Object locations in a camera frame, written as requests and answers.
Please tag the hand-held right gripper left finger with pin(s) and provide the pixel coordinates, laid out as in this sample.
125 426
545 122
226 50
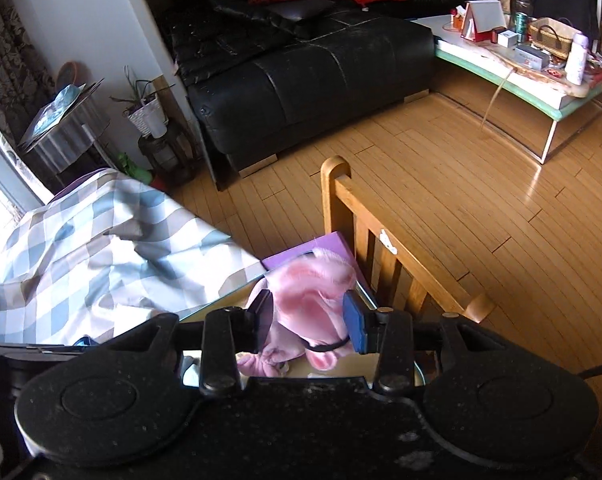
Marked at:
262 317

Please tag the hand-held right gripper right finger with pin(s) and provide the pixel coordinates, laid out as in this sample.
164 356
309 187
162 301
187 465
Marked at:
358 325

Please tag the teal tin tray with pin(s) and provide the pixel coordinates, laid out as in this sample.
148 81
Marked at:
351 366

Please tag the pink pig plush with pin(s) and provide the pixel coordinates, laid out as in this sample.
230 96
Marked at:
306 300

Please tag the purple mat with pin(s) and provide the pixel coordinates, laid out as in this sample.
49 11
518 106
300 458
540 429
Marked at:
331 245

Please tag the checked blue grey blanket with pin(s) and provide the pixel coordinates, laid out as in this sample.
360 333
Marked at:
106 260

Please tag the black plant stand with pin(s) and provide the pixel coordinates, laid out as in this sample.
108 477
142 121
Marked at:
166 152

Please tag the potted plant white pot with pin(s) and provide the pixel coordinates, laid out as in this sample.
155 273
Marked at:
148 115

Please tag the black leather sofa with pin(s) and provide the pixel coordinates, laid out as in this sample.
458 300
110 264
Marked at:
306 85

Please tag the round metal side table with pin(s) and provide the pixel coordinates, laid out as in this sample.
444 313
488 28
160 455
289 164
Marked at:
66 140

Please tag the stack of magazines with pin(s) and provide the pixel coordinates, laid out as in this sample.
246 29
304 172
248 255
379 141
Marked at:
56 110

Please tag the black cushion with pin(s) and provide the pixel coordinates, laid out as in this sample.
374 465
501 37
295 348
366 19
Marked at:
301 10

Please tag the grey white box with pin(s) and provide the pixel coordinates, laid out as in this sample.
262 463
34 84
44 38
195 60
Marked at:
531 55

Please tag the small white box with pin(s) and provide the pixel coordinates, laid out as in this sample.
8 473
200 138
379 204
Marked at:
508 38

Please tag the house-shaped white red box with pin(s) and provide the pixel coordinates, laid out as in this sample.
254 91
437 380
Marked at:
483 17

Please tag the white bottle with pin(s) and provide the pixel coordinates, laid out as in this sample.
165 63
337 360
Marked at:
576 60

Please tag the green can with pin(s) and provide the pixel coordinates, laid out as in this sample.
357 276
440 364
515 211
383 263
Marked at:
521 22

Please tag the wicker basket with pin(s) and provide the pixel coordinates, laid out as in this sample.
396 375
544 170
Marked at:
551 40

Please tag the patterned curtain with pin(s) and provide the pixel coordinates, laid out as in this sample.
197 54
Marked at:
6 60

